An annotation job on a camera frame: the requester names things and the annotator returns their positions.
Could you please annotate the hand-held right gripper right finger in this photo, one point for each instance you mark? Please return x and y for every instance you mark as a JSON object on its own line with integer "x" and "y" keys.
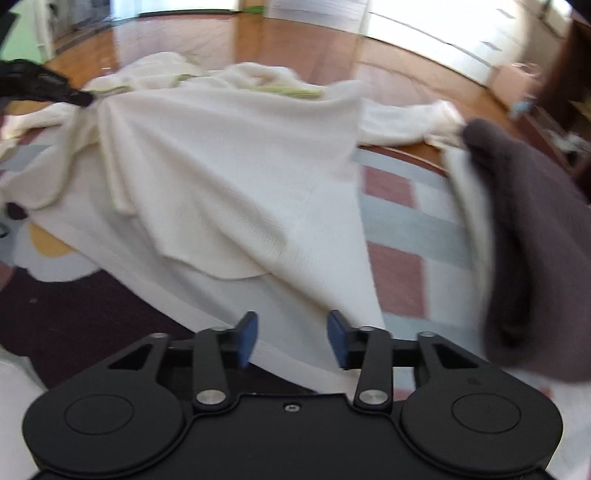
{"x": 337, "y": 341}

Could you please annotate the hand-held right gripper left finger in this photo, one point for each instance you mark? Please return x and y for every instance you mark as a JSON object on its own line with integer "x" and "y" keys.
{"x": 247, "y": 339}

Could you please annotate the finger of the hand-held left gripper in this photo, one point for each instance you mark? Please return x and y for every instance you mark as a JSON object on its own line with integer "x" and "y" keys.
{"x": 76, "y": 96}

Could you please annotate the cream waffle-knit shirt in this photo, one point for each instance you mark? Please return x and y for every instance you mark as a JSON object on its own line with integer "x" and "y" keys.
{"x": 221, "y": 175}

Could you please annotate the checked rug with dog print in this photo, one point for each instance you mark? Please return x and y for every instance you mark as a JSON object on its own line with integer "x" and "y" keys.
{"x": 406, "y": 230}

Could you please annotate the dark grey white-lined garment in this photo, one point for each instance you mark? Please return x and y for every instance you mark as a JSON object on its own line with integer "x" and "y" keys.
{"x": 531, "y": 230}

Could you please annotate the white and grey garment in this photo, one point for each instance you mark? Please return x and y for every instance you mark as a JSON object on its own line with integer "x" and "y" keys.
{"x": 16, "y": 392}

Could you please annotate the small blue bottle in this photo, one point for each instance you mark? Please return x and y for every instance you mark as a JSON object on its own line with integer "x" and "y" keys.
{"x": 521, "y": 107}

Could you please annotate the pink plastic jug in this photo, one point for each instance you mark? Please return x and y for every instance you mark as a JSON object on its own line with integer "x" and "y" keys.
{"x": 512, "y": 83}

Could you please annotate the white cabinet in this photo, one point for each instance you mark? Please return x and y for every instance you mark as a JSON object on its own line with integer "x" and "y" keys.
{"x": 457, "y": 32}

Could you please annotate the dark wooden shelf unit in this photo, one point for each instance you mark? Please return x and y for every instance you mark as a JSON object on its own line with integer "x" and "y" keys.
{"x": 570, "y": 87}

